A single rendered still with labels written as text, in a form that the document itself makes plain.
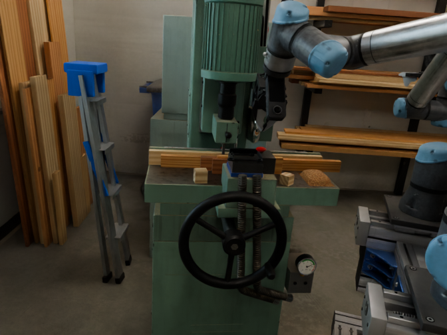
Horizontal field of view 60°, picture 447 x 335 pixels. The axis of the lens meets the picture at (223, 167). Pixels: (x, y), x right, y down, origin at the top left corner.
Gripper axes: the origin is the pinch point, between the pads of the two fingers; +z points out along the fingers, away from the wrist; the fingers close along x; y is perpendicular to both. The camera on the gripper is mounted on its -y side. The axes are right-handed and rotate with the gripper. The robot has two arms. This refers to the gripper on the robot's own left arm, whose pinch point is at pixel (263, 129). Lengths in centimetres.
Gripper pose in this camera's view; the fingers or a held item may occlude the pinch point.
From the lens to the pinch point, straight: 110.7
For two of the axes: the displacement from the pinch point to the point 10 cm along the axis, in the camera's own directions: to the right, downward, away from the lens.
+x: -9.9, -0.4, -1.3
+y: -0.6, -7.6, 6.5
